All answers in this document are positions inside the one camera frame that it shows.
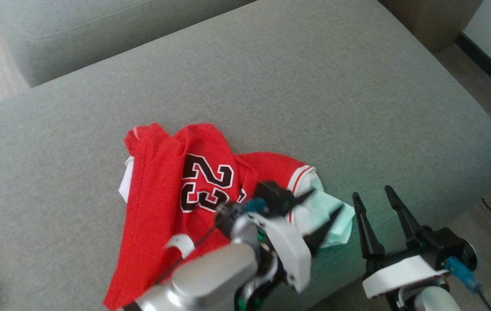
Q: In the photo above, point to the red jersey number 23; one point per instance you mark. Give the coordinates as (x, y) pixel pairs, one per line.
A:
(159, 194)

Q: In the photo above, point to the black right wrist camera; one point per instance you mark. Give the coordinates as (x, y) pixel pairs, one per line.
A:
(453, 244)

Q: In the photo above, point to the wide grey sofa cushion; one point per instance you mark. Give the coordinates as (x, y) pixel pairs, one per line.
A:
(314, 86)

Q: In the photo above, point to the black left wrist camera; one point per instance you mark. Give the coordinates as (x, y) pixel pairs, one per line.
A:
(273, 196)

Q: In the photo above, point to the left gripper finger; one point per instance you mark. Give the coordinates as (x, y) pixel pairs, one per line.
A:
(299, 198)
(321, 235)

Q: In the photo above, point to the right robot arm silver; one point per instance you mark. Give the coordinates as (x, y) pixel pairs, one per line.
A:
(435, 302)

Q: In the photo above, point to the grey sofa seat cushion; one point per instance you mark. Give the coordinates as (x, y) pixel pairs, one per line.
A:
(98, 30)

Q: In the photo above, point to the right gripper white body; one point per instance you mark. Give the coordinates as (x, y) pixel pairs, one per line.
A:
(401, 272)

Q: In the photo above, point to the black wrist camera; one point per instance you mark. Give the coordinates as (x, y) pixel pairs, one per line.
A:
(453, 244)
(273, 196)

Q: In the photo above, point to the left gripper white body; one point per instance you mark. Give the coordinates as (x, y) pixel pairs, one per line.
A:
(291, 250)

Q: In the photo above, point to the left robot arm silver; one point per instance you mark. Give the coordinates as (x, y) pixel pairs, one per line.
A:
(211, 276)

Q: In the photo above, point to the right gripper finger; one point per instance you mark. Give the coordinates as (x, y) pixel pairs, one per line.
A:
(409, 226)
(367, 233)

